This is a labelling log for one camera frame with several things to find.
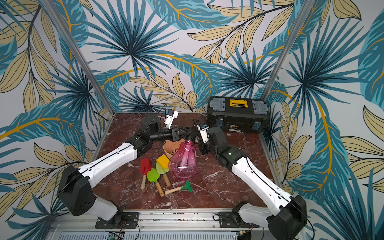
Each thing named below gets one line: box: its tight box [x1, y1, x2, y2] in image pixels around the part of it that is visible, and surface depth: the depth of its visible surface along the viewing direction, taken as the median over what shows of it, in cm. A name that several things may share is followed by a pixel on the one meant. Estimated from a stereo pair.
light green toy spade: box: [155, 162, 171, 188], surface depth 92 cm
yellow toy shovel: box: [156, 154, 170, 169], surface depth 94 cm
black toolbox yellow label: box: [207, 96, 271, 134], surface depth 101 cm
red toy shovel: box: [140, 157, 151, 190], surface depth 91 cm
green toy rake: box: [164, 180, 193, 195], surface depth 85 cm
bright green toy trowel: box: [147, 168, 165, 197], surface depth 88 cm
